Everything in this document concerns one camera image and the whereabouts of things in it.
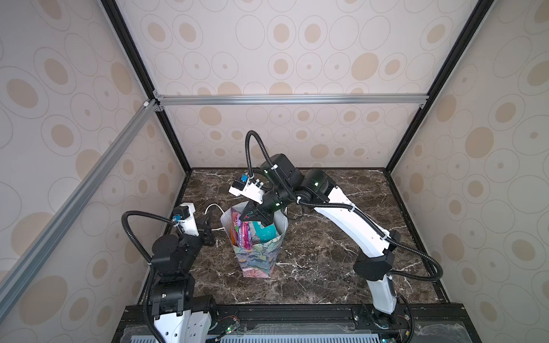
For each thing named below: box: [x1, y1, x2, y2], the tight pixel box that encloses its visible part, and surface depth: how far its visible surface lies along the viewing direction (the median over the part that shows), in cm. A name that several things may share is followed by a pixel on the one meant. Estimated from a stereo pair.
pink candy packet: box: [230, 207, 254, 251], surface depth 62 cm
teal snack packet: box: [252, 221, 279, 243], surface depth 76 cm
